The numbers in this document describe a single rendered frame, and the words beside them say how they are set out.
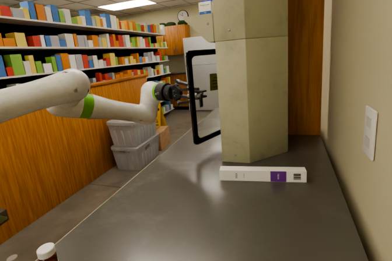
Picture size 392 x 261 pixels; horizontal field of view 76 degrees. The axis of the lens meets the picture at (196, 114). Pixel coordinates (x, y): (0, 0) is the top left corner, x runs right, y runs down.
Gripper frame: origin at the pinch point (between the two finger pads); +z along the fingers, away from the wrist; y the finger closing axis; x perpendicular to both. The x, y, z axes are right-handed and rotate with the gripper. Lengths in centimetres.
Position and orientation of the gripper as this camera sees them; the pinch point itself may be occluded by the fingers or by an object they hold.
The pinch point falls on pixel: (198, 93)
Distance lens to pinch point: 113.2
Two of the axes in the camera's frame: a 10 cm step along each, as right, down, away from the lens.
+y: -0.8, -9.7, -2.2
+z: 7.4, 0.9, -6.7
